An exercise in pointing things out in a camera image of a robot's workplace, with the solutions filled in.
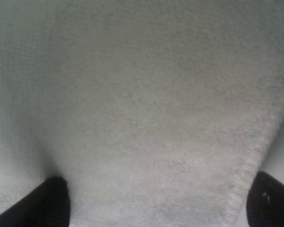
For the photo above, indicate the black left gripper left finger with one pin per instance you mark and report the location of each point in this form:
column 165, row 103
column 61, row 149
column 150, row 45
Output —
column 48, row 205

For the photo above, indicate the white towel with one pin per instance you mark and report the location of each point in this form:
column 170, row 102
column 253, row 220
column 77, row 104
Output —
column 158, row 113

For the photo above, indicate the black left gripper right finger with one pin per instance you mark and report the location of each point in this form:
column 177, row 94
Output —
column 265, row 202

